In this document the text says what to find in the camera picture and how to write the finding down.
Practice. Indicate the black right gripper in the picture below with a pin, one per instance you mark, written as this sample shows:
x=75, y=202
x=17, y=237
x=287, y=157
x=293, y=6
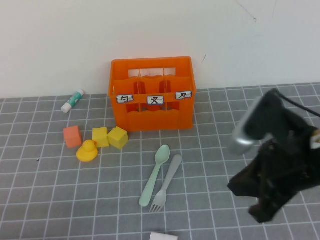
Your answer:
x=292, y=162

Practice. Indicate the grey plastic fork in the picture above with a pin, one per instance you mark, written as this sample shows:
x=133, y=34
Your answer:
x=172, y=170

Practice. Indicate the mint green plastic spoon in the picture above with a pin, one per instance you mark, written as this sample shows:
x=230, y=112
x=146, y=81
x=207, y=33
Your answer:
x=162, y=155

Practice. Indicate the orange plastic cutlery holder crate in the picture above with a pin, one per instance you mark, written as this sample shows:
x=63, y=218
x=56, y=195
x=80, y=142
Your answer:
x=155, y=122

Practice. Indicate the white paper sheet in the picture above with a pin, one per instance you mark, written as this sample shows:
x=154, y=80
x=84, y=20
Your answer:
x=162, y=236

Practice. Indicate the white label with knife character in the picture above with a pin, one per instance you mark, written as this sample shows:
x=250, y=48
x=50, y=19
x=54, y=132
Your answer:
x=183, y=95

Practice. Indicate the white label with fork character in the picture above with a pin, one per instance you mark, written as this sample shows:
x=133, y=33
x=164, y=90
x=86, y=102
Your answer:
x=155, y=100

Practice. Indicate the yellow foam cube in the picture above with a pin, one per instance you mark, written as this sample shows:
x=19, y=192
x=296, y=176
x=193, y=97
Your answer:
x=118, y=138
x=100, y=137

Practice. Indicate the white label with spoon character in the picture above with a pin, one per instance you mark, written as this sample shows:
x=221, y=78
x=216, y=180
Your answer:
x=125, y=99

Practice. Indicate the yellow rubber duck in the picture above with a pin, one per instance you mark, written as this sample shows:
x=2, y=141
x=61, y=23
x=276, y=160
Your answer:
x=86, y=153

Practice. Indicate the grey checkered table mat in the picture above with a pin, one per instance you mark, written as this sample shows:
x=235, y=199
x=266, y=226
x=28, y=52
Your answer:
x=75, y=200

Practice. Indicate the orange foam cube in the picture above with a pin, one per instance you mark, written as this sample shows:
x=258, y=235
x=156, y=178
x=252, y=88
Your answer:
x=73, y=137

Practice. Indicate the white and green glue stick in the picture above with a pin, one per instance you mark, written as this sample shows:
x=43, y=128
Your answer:
x=72, y=101

